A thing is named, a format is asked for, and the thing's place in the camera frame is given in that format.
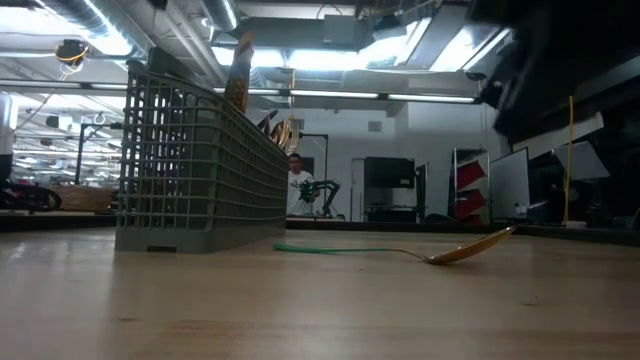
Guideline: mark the grey plastic silverware basket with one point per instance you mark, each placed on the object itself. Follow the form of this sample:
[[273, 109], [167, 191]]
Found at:
[[150, 242]]

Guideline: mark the white board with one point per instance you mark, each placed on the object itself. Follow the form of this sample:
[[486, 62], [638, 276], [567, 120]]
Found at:
[[510, 185]]

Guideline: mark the tilted white panel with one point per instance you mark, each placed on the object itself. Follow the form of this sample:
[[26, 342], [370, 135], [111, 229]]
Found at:
[[582, 160]]

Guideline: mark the black monitor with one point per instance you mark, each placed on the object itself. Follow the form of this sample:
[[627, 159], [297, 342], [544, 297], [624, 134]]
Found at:
[[390, 172]]

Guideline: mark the black security camera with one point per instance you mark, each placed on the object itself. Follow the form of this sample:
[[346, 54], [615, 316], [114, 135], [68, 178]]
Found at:
[[472, 76]]

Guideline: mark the red and white bin rack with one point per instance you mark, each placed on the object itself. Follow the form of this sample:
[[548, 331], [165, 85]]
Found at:
[[470, 175]]

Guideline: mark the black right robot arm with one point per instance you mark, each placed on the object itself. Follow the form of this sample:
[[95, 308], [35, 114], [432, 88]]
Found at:
[[575, 50]]

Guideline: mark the black aluminium table frame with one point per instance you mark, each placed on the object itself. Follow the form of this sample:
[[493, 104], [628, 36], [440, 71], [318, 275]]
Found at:
[[50, 222]]

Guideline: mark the grey ceiling box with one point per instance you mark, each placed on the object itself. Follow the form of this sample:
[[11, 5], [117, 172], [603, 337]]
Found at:
[[340, 30]]

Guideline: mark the grey wall vent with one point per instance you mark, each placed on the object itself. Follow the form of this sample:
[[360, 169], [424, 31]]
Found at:
[[375, 126]]

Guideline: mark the person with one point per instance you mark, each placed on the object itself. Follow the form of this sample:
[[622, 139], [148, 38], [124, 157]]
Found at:
[[300, 185]]

